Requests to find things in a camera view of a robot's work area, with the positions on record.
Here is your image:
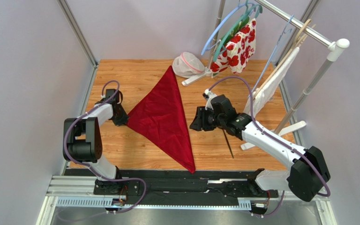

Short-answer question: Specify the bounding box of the black spoon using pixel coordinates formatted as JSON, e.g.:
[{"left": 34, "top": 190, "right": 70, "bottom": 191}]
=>
[{"left": 222, "top": 128, "right": 234, "bottom": 159}]

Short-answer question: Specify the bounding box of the dark red cloth napkin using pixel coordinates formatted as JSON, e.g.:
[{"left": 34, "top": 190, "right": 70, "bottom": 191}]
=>
[{"left": 127, "top": 66, "right": 196, "bottom": 173}]

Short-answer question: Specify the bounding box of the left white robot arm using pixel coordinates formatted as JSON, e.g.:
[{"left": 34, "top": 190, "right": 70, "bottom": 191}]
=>
[{"left": 63, "top": 89, "right": 129, "bottom": 181}]

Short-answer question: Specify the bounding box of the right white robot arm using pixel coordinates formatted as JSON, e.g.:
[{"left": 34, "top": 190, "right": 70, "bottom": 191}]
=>
[{"left": 189, "top": 92, "right": 330, "bottom": 202}]

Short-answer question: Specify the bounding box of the white towel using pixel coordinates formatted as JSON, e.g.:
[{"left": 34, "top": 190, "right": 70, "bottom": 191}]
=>
[{"left": 252, "top": 47, "right": 300, "bottom": 116}]

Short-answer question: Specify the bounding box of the white mesh laundry bag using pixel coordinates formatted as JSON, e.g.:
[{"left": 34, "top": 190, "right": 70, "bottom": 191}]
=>
[{"left": 172, "top": 52, "right": 205, "bottom": 78}]

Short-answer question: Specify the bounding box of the light blue hanger left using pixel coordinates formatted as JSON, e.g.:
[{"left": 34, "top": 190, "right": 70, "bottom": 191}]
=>
[{"left": 201, "top": 0, "right": 257, "bottom": 56}]

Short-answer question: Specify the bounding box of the light blue hanger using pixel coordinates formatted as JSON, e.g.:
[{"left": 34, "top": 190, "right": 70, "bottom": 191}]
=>
[
  {"left": 201, "top": 0, "right": 257, "bottom": 56},
  {"left": 251, "top": 14, "right": 294, "bottom": 91}
]

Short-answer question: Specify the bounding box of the red floral cloth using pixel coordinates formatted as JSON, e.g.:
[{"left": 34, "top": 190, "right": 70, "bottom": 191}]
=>
[{"left": 210, "top": 18, "right": 256, "bottom": 77}]

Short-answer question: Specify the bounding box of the light blue hanger right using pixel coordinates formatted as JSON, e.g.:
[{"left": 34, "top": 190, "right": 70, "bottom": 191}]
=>
[{"left": 251, "top": 14, "right": 294, "bottom": 91}]

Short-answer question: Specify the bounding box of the wooden hanger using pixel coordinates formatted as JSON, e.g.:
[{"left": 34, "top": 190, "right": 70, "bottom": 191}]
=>
[{"left": 253, "top": 19, "right": 311, "bottom": 99}]

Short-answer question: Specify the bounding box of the teal hanger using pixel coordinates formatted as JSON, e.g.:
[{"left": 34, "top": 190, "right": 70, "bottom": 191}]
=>
[{"left": 212, "top": 0, "right": 263, "bottom": 62}]

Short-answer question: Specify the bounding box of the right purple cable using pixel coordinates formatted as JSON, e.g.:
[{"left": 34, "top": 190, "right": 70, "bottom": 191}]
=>
[{"left": 209, "top": 75, "right": 331, "bottom": 218}]

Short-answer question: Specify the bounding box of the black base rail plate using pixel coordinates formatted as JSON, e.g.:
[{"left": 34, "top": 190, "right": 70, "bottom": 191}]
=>
[{"left": 64, "top": 169, "right": 280, "bottom": 207}]

